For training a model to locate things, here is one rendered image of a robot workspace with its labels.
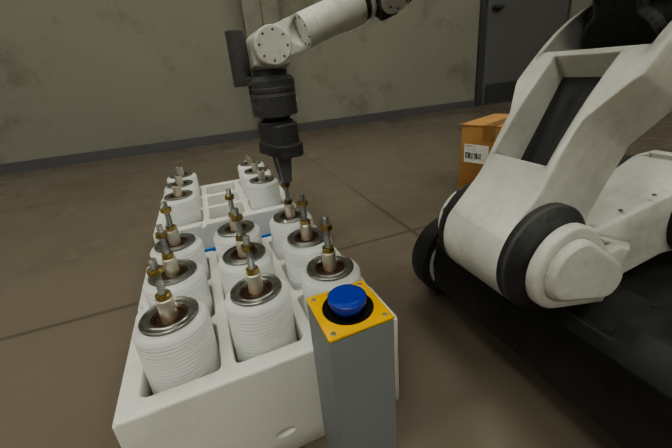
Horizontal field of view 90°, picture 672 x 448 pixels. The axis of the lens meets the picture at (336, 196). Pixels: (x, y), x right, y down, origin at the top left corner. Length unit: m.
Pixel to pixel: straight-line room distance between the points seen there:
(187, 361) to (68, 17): 3.10
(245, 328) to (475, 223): 0.35
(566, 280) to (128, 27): 3.23
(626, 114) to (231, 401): 0.61
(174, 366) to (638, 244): 0.70
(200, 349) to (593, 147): 0.57
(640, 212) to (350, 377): 0.49
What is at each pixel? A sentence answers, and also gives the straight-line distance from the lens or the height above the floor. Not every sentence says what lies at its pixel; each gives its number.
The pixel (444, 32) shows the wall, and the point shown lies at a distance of 4.14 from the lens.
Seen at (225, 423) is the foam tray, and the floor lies 0.11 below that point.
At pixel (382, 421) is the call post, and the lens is 0.45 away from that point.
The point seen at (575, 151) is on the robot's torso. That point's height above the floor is 0.43.
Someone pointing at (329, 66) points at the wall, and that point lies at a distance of 3.48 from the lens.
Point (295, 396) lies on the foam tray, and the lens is 0.57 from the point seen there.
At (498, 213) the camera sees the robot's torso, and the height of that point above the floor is 0.36.
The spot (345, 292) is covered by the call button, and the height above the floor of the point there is 0.33.
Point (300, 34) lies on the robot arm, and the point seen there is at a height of 0.62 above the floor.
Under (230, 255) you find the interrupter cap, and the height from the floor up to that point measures 0.25.
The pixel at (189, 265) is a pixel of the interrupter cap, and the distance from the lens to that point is 0.63.
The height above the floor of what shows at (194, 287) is 0.24.
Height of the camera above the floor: 0.55
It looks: 21 degrees down
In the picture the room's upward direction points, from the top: 5 degrees counter-clockwise
